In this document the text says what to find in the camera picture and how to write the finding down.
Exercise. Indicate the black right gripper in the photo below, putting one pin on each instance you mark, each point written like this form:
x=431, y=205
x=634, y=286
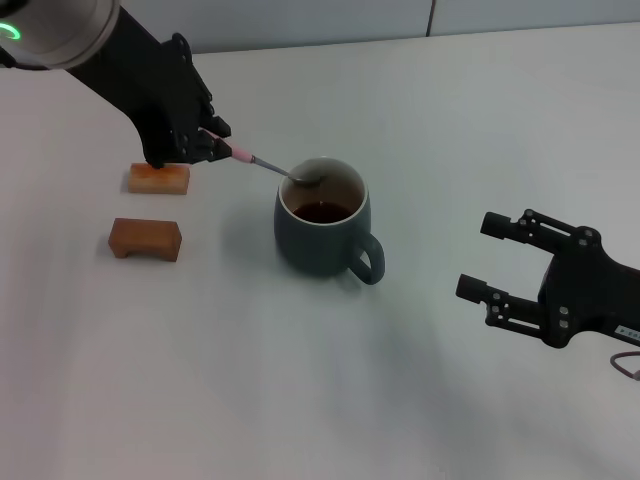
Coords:
x=585, y=290

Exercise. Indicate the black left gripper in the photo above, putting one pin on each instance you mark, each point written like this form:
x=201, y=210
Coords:
x=145, y=90

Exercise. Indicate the grey ceramic cup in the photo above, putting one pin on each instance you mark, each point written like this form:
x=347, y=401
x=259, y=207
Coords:
x=310, y=250

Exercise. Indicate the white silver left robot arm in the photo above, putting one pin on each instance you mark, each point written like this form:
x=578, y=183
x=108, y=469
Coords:
x=60, y=30

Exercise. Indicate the light wooden block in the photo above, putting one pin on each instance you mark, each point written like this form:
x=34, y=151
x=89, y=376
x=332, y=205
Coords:
x=170, y=181

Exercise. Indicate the dark brown notched wooden block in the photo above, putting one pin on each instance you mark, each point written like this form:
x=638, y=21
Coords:
x=150, y=237

